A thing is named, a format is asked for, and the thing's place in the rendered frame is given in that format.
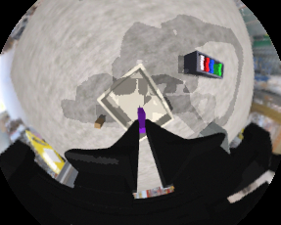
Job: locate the beige square tray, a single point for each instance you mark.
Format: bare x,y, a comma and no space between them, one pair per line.
136,88

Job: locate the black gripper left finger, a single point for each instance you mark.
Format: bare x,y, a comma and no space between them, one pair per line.
120,159

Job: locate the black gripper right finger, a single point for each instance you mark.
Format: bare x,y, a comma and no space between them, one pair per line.
172,153

